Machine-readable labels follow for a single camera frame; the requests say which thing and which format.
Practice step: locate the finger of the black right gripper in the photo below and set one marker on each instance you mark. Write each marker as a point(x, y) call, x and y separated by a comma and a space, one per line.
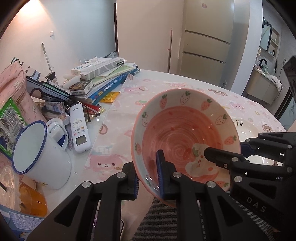
point(271, 146)
point(225, 159)

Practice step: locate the orange plastic container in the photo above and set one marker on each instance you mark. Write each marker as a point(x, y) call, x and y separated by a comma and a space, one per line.
point(32, 202)

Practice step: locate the beige refrigerator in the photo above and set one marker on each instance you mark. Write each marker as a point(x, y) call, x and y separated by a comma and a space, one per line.
point(206, 39)

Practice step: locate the small white device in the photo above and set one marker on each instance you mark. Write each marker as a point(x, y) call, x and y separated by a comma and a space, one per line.
point(58, 132)

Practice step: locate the pink fabric bag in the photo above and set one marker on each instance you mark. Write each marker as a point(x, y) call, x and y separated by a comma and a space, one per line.
point(13, 85)

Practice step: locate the bathroom vanity cabinet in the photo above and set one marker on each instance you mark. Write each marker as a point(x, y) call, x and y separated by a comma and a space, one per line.
point(263, 86)

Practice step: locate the green snack packet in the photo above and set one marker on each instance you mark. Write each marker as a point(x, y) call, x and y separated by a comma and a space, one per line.
point(12, 123)

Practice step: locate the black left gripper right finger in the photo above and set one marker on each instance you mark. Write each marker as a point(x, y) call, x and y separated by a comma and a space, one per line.
point(205, 211)

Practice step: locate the green notebook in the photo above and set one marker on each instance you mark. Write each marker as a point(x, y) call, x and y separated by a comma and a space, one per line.
point(112, 73)

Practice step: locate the white remote control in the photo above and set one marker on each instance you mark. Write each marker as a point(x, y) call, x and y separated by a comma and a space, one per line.
point(80, 135)

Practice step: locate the pink strawberry ceramic bowl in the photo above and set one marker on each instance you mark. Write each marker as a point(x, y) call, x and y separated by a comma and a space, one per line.
point(183, 123)

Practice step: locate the pink cartoon tablecloth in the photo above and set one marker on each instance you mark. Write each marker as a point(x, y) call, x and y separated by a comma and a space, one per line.
point(112, 147)

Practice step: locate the grey striped long box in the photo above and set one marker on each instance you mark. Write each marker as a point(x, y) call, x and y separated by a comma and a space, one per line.
point(96, 67)

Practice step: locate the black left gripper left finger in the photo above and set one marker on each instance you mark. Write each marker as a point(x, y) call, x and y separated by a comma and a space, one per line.
point(91, 211)

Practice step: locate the dark snack box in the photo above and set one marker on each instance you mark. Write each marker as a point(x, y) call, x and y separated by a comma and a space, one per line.
point(81, 87)

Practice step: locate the grey striped clothing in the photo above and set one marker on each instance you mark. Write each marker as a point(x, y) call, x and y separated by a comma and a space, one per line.
point(160, 223)

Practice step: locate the white enamel mug blue rim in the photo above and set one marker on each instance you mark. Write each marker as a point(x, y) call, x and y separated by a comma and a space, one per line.
point(38, 156)

